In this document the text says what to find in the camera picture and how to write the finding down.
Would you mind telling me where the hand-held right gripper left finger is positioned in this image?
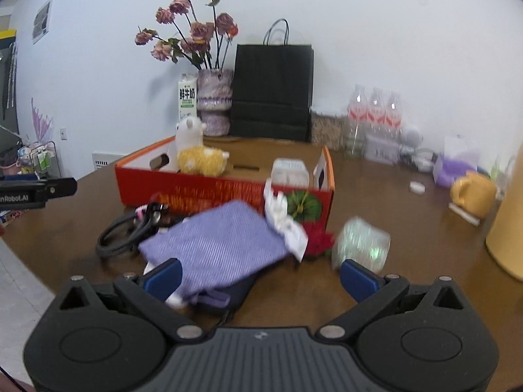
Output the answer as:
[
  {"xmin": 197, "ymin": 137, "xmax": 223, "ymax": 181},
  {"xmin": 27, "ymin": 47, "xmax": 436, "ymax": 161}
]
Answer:
[{"xmin": 57, "ymin": 258, "xmax": 205, "ymax": 340}]

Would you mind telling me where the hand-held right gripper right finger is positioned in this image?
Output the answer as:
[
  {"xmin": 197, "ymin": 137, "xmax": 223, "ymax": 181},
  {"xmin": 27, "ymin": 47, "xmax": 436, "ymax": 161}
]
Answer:
[{"xmin": 316, "ymin": 259, "xmax": 466, "ymax": 339}]

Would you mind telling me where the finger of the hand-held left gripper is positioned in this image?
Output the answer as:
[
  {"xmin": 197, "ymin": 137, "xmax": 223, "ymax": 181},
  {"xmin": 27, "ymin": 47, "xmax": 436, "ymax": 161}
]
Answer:
[{"xmin": 0, "ymin": 177, "xmax": 78, "ymax": 202}]

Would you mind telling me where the iridescent clear plastic bottle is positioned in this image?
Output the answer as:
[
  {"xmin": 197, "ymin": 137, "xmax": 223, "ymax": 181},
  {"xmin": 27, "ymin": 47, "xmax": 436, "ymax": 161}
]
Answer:
[{"xmin": 331, "ymin": 217, "xmax": 392, "ymax": 273}]

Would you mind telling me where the black cable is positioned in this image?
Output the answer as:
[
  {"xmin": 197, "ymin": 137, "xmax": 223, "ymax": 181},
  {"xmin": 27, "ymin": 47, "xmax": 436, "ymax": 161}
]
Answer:
[{"xmin": 95, "ymin": 202, "xmax": 172, "ymax": 260}]

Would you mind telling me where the red artificial flower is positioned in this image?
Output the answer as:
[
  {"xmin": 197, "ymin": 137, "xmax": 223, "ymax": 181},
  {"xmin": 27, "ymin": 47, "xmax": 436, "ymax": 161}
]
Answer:
[{"xmin": 304, "ymin": 229, "xmax": 336, "ymax": 259}]

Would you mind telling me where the purple cloth pouch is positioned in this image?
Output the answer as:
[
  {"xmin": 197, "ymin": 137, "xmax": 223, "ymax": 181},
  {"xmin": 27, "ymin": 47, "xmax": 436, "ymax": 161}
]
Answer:
[{"xmin": 138, "ymin": 200, "xmax": 293, "ymax": 307}]

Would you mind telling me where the dark navy pouch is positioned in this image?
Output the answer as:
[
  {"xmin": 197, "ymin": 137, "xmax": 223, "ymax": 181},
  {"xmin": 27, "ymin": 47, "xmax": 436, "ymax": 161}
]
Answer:
[{"xmin": 190, "ymin": 271, "xmax": 256, "ymax": 323}]

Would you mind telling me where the red cardboard box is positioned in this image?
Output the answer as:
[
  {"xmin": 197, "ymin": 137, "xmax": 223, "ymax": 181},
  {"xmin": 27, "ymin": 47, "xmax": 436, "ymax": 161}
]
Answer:
[{"xmin": 114, "ymin": 137, "xmax": 336, "ymax": 231}]

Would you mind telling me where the white paper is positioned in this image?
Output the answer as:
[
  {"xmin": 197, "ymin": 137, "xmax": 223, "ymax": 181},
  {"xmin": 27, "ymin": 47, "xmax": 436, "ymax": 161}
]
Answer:
[{"xmin": 263, "ymin": 179, "xmax": 309, "ymax": 263}]

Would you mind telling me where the wooden desktop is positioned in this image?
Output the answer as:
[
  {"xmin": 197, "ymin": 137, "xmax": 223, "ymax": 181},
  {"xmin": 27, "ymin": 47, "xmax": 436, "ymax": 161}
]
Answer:
[{"xmin": 0, "ymin": 136, "xmax": 523, "ymax": 392}]

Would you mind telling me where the white yellow alpaca plush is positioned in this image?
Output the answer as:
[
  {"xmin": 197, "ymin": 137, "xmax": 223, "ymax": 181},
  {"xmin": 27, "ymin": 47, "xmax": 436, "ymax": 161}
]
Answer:
[{"xmin": 175, "ymin": 116, "xmax": 230, "ymax": 177}]

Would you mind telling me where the empty glass jar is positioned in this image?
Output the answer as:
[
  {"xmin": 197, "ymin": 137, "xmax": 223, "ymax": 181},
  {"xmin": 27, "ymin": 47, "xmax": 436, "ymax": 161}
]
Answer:
[{"xmin": 344, "ymin": 124, "xmax": 366, "ymax": 158}]

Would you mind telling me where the purple tissue pack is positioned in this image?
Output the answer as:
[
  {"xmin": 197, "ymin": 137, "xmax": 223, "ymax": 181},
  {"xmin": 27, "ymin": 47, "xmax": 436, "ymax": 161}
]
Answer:
[{"xmin": 433, "ymin": 135, "xmax": 485, "ymax": 188}]

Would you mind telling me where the yellow mug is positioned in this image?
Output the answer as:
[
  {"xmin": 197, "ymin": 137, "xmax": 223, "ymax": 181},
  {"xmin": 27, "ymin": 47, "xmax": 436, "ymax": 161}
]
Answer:
[{"xmin": 450, "ymin": 171, "xmax": 498, "ymax": 219}]

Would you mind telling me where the white round lamp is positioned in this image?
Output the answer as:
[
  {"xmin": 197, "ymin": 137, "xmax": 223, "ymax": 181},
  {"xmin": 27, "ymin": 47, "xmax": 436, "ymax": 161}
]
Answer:
[{"xmin": 402, "ymin": 128, "xmax": 424, "ymax": 148}]

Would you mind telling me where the clear jar of seeds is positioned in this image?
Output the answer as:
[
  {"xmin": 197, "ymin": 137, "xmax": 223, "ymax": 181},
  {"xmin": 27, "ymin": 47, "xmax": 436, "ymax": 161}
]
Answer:
[{"xmin": 311, "ymin": 107, "xmax": 348, "ymax": 150}]

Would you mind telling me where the white green milk carton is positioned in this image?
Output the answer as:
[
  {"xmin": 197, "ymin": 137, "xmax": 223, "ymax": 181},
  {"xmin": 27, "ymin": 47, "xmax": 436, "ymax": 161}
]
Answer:
[{"xmin": 177, "ymin": 73, "xmax": 199, "ymax": 122}]

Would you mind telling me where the tall yellow bottle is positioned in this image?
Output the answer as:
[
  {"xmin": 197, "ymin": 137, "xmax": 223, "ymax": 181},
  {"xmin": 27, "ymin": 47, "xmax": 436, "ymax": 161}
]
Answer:
[{"xmin": 485, "ymin": 143, "xmax": 523, "ymax": 282}]

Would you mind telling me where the clear water bottle red label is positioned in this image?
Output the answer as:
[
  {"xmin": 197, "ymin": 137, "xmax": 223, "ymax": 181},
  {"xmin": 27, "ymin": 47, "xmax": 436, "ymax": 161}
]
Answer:
[
  {"xmin": 385, "ymin": 92, "xmax": 404, "ymax": 139},
  {"xmin": 347, "ymin": 85, "xmax": 367, "ymax": 139},
  {"xmin": 366, "ymin": 88, "xmax": 385, "ymax": 137}
]

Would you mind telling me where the purple marbled vase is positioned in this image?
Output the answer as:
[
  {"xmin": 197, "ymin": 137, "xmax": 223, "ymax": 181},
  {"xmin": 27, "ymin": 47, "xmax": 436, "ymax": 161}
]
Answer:
[{"xmin": 197, "ymin": 69, "xmax": 234, "ymax": 137}]

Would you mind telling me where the black paper bag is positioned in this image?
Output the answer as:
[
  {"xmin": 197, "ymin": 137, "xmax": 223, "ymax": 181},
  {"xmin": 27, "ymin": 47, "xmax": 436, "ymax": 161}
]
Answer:
[{"xmin": 229, "ymin": 18, "xmax": 315, "ymax": 143}]

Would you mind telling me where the dried pink rose bouquet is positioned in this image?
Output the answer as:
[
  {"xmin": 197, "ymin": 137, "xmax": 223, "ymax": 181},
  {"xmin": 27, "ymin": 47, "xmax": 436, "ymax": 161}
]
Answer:
[{"xmin": 135, "ymin": 0, "xmax": 240, "ymax": 70}]

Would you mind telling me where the purple wall decoration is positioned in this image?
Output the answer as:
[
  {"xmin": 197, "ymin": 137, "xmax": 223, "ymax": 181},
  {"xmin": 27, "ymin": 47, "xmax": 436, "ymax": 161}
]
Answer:
[{"xmin": 30, "ymin": 98, "xmax": 55, "ymax": 143}]

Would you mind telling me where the wall poster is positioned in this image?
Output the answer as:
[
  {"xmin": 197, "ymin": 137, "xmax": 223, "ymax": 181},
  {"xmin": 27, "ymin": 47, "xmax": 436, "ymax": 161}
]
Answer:
[{"xmin": 32, "ymin": 0, "xmax": 55, "ymax": 44}]

